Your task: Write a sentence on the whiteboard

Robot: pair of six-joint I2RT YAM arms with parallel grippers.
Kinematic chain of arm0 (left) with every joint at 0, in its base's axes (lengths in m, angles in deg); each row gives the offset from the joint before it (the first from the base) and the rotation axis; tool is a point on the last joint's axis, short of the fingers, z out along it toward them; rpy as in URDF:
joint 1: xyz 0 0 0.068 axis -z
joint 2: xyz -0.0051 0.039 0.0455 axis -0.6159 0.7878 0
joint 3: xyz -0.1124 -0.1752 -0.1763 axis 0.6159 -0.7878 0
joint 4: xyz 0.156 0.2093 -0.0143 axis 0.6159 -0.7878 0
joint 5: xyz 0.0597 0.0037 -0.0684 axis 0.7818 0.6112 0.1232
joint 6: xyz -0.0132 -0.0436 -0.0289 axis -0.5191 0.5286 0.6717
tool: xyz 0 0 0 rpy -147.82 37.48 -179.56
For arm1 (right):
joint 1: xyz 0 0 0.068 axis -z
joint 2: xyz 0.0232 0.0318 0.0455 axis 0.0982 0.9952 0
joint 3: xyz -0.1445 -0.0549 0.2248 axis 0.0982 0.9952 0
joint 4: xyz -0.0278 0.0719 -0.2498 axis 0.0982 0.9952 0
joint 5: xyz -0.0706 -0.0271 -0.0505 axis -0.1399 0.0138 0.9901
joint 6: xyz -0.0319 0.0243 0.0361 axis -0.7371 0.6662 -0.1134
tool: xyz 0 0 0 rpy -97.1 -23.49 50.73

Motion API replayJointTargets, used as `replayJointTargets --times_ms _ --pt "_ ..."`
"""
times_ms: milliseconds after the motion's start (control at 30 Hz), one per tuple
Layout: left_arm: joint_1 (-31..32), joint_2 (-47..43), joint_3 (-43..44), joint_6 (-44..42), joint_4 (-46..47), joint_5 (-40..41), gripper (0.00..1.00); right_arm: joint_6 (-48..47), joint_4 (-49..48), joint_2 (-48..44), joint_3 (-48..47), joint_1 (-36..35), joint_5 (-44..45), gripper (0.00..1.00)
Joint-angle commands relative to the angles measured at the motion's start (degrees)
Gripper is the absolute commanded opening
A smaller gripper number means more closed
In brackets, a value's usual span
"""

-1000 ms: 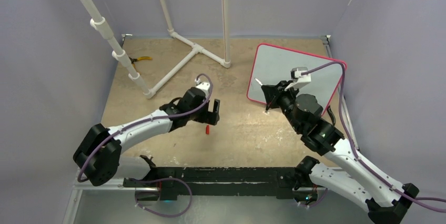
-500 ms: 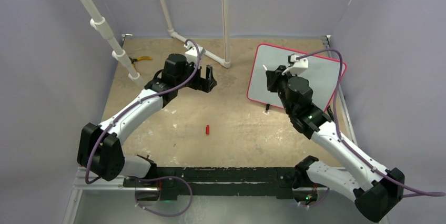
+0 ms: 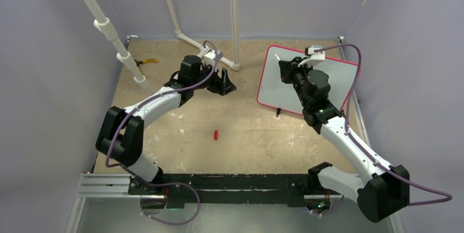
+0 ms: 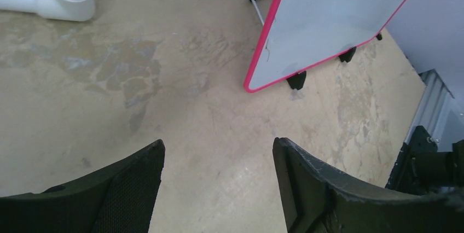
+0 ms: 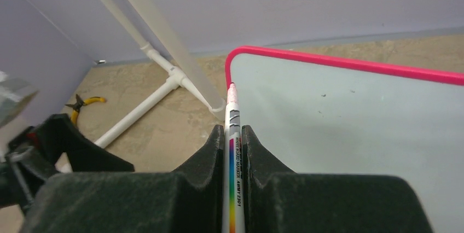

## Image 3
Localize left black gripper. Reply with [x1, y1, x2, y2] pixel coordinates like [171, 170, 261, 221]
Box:
[192, 62, 236, 96]

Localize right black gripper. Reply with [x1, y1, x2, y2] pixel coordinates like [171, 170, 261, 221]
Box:
[280, 57, 315, 108]

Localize red-framed whiteboard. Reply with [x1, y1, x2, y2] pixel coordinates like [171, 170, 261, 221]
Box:
[257, 45, 357, 115]

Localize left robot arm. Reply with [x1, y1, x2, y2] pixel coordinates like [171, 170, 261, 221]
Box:
[96, 55, 237, 194]

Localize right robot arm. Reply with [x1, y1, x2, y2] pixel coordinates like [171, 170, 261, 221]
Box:
[278, 57, 410, 223]

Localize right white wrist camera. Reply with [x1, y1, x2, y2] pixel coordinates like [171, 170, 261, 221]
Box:
[298, 45, 326, 67]

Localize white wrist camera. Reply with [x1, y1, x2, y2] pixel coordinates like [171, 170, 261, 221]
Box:
[198, 47, 216, 66]
[298, 45, 326, 67]

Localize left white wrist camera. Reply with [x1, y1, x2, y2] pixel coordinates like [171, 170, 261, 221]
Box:
[198, 47, 216, 66]

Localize yellow-handled pliers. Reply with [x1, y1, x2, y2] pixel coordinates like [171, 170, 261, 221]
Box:
[135, 59, 159, 69]

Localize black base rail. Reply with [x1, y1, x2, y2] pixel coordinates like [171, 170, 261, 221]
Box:
[128, 173, 327, 208]

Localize aluminium extrusion frame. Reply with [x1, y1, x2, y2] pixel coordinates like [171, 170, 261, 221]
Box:
[72, 40, 395, 232]

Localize white PVC pipe frame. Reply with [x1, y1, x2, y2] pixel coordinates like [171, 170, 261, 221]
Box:
[83, 0, 240, 94]

